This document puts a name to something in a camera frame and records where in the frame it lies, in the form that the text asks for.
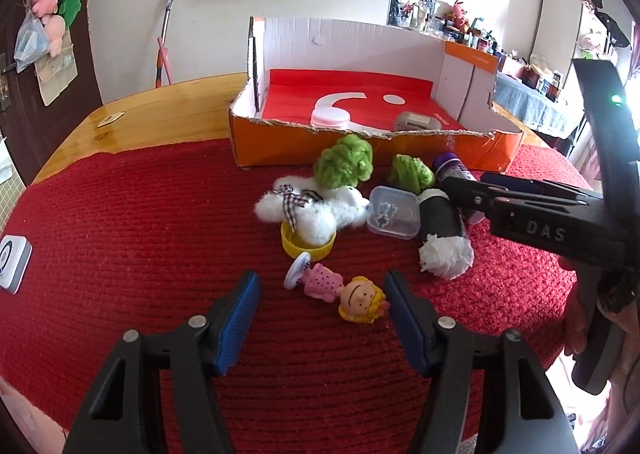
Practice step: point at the small beige tag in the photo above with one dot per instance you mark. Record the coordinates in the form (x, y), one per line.
(111, 119)

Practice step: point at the green hanging plush toy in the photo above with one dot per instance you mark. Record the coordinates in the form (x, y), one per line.
(70, 9)

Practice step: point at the beige cloth pocket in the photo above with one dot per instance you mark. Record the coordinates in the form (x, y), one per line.
(57, 79)

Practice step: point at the clear plastic bag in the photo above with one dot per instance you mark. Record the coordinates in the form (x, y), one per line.
(30, 44)

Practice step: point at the black roll with white tissue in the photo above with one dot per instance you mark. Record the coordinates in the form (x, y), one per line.
(440, 221)

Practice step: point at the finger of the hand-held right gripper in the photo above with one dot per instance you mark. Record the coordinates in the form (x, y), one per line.
(470, 195)
(510, 182)

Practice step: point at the shelf clutter of bottles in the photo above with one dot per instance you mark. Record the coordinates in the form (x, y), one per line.
(480, 39)

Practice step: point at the clear plastic small box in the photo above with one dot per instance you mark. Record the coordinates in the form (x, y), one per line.
(395, 214)

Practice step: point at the person's right hand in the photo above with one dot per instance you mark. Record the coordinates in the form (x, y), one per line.
(574, 319)

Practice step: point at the white rounded device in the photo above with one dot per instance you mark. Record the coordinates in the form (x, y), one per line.
(12, 264)

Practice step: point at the white cabinet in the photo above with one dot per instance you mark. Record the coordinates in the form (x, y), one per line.
(557, 29)

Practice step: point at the pale pink plush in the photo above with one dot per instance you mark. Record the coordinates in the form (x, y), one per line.
(55, 34)

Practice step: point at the dark brown door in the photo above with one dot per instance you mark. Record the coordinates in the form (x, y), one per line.
(15, 9)

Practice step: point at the white plush bear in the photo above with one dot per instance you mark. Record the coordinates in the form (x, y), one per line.
(320, 221)

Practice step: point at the red knitted mat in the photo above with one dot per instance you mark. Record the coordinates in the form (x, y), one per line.
(150, 234)

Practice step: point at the orange and white cardboard box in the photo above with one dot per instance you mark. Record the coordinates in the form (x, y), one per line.
(280, 144)

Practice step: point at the green plush toy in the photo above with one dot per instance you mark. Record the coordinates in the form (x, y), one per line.
(410, 171)
(70, 9)

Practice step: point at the grey rounded case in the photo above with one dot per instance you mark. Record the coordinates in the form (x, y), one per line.
(415, 121)

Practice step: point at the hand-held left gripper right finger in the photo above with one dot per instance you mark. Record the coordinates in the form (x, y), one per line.
(407, 329)

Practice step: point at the red plush toy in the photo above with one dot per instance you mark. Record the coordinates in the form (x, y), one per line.
(457, 14)

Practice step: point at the yellow-haired doll figurine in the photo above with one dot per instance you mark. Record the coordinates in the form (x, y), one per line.
(325, 281)

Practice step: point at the table with blue cloth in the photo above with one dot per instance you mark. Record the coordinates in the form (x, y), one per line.
(530, 106)

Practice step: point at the green knotted plush ball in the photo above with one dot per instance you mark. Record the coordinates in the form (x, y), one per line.
(342, 161)

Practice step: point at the person's right forearm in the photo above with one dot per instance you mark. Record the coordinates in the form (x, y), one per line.
(625, 384)

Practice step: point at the grid-patterned panel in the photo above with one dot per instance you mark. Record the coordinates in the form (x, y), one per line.
(10, 184)

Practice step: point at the black cap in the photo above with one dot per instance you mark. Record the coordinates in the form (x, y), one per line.
(612, 29)

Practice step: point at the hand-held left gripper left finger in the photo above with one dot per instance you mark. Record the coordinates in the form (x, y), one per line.
(240, 324)

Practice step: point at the purple bottle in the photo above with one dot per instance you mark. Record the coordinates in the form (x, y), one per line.
(450, 166)

